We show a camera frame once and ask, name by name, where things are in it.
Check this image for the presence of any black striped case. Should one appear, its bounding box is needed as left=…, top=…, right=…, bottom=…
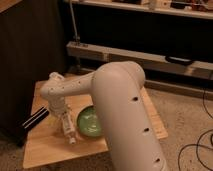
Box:
left=22, top=107, right=49, bottom=131

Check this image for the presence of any clear plastic bottle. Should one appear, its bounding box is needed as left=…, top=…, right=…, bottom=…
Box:
left=60, top=111, right=76, bottom=144

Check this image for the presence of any green ceramic bowl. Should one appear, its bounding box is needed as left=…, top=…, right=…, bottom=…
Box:
left=77, top=105, right=102, bottom=138

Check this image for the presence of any metal stand pole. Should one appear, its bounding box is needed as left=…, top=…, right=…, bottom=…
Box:
left=69, top=0, right=80, bottom=45

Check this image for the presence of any metal rail shelf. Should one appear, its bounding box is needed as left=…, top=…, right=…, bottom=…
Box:
left=66, top=41, right=213, bottom=79

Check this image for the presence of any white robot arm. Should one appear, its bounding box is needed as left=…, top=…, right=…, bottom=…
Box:
left=40, top=61, right=169, bottom=171

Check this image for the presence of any upper wooden shelf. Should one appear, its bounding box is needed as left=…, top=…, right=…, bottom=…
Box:
left=64, top=0, right=213, bottom=20

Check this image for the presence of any black floor cable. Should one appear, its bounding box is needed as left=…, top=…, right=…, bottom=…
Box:
left=177, top=71, right=213, bottom=171

